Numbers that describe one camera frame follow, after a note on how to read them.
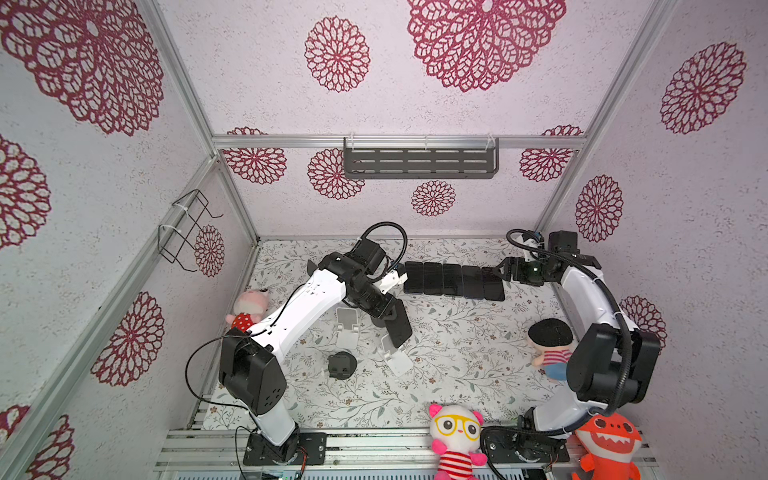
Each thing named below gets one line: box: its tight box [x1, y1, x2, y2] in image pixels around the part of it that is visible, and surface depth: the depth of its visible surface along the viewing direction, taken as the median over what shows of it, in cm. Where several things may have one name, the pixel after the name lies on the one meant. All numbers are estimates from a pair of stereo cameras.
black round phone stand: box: [328, 351, 358, 380], surface depth 85 cm
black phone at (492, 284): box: [482, 267, 505, 301], surface depth 108 cm
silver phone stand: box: [336, 307, 360, 349], surface depth 94 cm
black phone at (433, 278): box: [423, 262, 443, 296], surface depth 108 cm
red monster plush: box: [575, 412, 643, 480], surface depth 70 cm
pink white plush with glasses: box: [428, 404, 488, 480], surface depth 71 cm
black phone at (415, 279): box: [404, 261, 424, 294], surface depth 109 cm
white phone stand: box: [380, 334, 414, 377], surface depth 88 cm
